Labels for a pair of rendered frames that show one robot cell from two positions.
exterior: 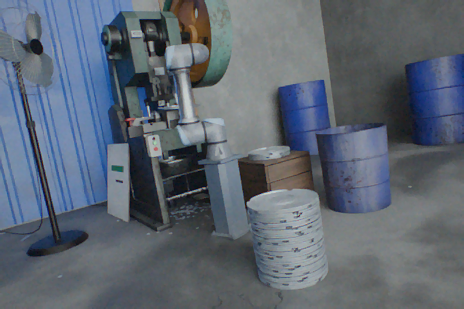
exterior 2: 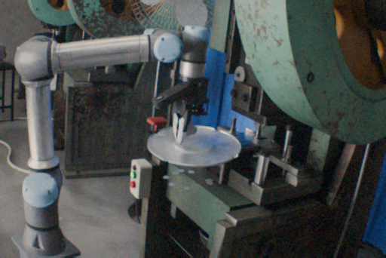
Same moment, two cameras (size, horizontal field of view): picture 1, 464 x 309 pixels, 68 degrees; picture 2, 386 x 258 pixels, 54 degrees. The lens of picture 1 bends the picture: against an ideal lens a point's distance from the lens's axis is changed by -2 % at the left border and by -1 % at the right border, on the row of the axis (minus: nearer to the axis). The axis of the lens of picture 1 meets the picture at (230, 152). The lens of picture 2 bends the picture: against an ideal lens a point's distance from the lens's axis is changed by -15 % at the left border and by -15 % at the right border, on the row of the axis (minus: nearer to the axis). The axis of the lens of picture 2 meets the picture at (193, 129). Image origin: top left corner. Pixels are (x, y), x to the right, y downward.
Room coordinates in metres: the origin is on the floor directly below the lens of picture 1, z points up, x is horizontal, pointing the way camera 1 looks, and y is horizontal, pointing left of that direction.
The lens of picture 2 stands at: (2.40, -1.00, 1.22)
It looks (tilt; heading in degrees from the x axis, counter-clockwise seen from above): 17 degrees down; 90
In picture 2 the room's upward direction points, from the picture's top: 7 degrees clockwise
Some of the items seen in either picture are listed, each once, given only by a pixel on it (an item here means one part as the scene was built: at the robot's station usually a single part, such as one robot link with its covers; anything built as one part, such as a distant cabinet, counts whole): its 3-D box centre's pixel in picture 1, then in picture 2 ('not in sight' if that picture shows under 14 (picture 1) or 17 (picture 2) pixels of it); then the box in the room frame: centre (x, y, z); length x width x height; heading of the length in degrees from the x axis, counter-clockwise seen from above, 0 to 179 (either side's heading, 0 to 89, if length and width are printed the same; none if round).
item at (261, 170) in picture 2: not in sight; (261, 167); (2.62, 0.24, 0.75); 0.03 x 0.03 x 0.10; 33
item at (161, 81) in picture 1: (157, 76); (261, 66); (2.60, 0.44, 1.04); 0.17 x 0.15 x 0.30; 33
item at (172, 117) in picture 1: (172, 117); (215, 160); (2.49, 0.36, 0.72); 0.25 x 0.14 x 0.14; 33
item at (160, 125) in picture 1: (164, 125); (254, 166); (2.64, 0.46, 0.68); 0.45 x 0.30 x 0.06; 123
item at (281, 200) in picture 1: (282, 199); not in sight; (1.38, -0.17, 0.32); 0.29 x 0.29 x 0.01
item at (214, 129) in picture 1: (213, 129); (41, 198); (1.97, 0.07, 0.62); 0.13 x 0.12 x 0.14; 102
